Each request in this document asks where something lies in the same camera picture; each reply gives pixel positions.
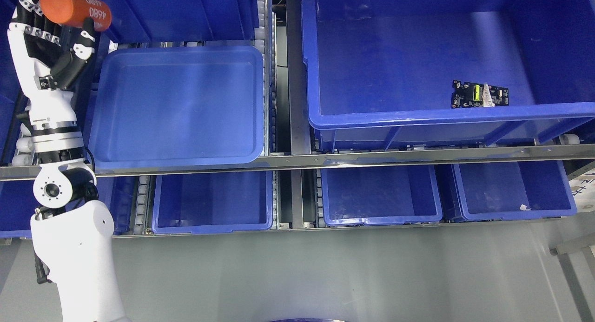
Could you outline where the black circuit board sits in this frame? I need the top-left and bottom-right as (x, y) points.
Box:
(451, 80), (509, 109)

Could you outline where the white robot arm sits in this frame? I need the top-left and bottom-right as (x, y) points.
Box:
(24, 121), (130, 322)

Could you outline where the orange cylindrical capacitor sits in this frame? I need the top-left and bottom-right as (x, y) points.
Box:
(39, 0), (112, 32)

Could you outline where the blue bin lower middle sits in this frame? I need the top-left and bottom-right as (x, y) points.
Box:
(320, 165), (443, 226)

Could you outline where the blue bin top left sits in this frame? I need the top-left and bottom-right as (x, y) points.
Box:
(100, 0), (259, 43)

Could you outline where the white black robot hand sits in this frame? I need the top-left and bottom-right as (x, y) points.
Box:
(7, 0), (98, 135)

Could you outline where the large blue bin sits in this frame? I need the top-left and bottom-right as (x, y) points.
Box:
(301, 0), (595, 152)

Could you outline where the metal shelf rail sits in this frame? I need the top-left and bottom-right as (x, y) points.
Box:
(0, 144), (595, 181)

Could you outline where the blue bin lower right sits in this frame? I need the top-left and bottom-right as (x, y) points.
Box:
(437, 161), (577, 222)

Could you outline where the blue bin lower middle-left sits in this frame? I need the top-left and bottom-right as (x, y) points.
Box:
(151, 171), (273, 235)

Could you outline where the blue bin lower far left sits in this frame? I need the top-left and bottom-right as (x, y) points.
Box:
(0, 177), (137, 239)

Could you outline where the blue shallow tray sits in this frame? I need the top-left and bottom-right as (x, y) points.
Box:
(88, 46), (265, 170)

